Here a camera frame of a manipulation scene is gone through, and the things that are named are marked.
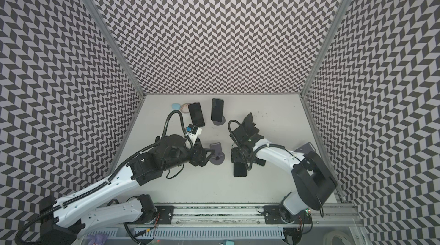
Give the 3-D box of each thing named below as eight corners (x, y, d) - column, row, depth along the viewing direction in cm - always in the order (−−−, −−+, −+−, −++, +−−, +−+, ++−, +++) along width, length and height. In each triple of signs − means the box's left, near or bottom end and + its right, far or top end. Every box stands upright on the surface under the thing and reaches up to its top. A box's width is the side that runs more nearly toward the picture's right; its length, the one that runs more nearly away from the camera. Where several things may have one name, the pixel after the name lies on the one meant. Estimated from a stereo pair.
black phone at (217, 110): (212, 124, 104) (210, 110, 93) (213, 112, 110) (211, 98, 99) (223, 124, 104) (222, 110, 93) (223, 112, 110) (223, 98, 99)
